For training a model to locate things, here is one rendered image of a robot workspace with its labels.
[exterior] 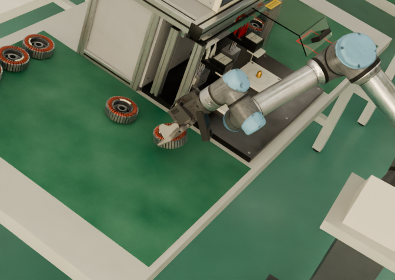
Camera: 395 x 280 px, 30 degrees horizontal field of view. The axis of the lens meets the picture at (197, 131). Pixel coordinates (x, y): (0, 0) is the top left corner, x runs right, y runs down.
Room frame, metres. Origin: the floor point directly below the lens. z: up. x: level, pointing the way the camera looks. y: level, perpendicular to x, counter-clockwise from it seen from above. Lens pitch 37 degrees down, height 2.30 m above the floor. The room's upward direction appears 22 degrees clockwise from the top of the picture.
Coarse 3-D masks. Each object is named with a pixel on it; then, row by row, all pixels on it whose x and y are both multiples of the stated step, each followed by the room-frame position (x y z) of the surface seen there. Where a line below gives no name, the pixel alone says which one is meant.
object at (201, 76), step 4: (204, 68) 2.31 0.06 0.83; (200, 72) 2.28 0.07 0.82; (204, 72) 2.29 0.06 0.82; (208, 72) 2.31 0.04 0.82; (196, 76) 2.25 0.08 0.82; (200, 76) 2.26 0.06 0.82; (204, 76) 2.28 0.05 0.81; (196, 80) 2.25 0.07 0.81; (200, 80) 2.26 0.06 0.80; (204, 80) 2.30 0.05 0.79; (196, 84) 2.25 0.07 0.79; (200, 84) 2.28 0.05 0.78
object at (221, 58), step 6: (216, 54) 2.28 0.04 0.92; (222, 54) 2.30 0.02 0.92; (204, 60) 2.25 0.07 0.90; (210, 60) 2.25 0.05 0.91; (216, 60) 2.24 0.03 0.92; (222, 60) 2.26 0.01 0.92; (228, 60) 2.27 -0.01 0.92; (204, 66) 2.31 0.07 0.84; (210, 66) 2.24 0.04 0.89; (216, 66) 2.24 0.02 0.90; (222, 66) 2.23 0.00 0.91; (228, 66) 2.25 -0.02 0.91; (216, 72) 2.24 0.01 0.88; (222, 72) 2.23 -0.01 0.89
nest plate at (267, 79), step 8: (248, 64) 2.53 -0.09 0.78; (256, 64) 2.55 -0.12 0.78; (248, 72) 2.47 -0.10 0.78; (256, 72) 2.49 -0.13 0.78; (264, 72) 2.52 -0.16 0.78; (256, 80) 2.44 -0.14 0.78; (264, 80) 2.46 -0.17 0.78; (272, 80) 2.49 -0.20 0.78; (256, 88) 2.39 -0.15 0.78; (264, 88) 2.41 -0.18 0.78
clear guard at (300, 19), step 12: (288, 0) 2.61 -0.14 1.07; (264, 12) 2.44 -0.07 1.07; (276, 12) 2.47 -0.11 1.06; (288, 12) 2.51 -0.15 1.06; (300, 12) 2.55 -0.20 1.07; (312, 12) 2.58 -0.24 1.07; (288, 24) 2.42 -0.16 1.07; (300, 24) 2.46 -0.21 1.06; (312, 24) 2.49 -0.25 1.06; (324, 24) 2.57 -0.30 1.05; (300, 36) 2.38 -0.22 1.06; (312, 36) 2.45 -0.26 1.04; (312, 48) 2.41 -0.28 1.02
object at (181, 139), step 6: (156, 126) 1.91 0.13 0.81; (156, 132) 1.87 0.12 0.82; (186, 132) 1.90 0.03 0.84; (156, 138) 1.84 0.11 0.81; (162, 138) 1.84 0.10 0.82; (180, 138) 1.86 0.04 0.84; (186, 138) 1.88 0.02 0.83; (156, 144) 1.84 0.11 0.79; (168, 144) 1.84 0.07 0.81; (174, 144) 1.84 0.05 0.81; (180, 144) 1.85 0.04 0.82
